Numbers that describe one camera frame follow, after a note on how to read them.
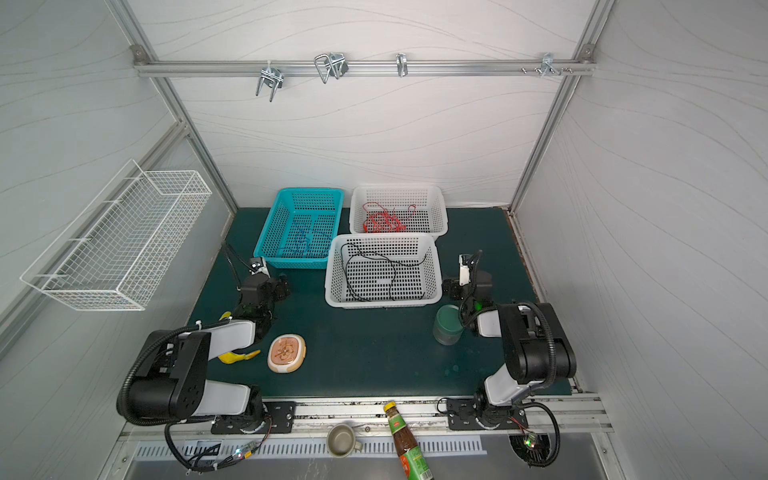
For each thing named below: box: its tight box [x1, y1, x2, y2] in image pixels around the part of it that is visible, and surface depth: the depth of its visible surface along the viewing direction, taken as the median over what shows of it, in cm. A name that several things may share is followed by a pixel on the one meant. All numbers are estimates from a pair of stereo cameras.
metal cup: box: [326, 424, 363, 458], surface depth 70 cm
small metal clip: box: [396, 53, 409, 78], surface depth 80 cm
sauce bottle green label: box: [384, 401, 435, 480], surface depth 68 cm
